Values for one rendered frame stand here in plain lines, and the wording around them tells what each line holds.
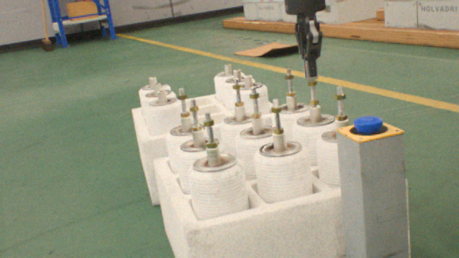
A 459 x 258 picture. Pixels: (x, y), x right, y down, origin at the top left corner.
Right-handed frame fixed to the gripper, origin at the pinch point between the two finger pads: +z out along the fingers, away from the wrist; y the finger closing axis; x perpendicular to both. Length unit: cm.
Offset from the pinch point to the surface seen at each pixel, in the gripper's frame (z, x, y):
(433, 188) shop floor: 35.6, 29.8, -13.5
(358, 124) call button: 2.8, -1.0, 30.2
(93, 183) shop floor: 35, -57, -55
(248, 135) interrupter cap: 10.1, -14.0, 3.7
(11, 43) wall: 26, -228, -566
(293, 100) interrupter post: 8.3, -1.9, -10.6
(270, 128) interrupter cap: 10.1, -9.4, 1.2
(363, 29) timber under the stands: 28, 96, -253
